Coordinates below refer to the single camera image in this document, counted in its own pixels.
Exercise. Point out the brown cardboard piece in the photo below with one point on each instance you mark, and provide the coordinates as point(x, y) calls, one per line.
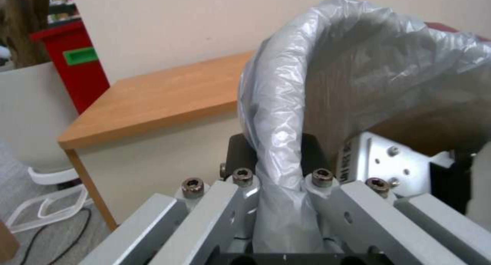
point(7, 239)

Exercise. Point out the brown box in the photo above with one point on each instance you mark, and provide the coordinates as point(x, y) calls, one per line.
point(422, 132)

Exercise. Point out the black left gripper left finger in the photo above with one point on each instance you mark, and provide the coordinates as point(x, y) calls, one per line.
point(199, 213)

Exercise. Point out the shelf with goods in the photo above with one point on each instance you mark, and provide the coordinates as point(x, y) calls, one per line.
point(63, 6)

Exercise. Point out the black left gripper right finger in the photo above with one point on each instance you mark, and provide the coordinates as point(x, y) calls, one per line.
point(368, 213)

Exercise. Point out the wooden side table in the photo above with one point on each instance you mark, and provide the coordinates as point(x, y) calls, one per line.
point(165, 95)

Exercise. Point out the white curved stand base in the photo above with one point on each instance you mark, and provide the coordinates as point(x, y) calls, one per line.
point(50, 175)

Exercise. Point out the grey plastic garbage bag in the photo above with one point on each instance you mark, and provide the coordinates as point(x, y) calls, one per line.
point(345, 60)

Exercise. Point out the white plant pot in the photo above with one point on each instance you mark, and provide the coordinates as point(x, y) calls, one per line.
point(34, 115)

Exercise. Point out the clear plastic frame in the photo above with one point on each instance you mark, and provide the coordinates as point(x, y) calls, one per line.
point(48, 211)

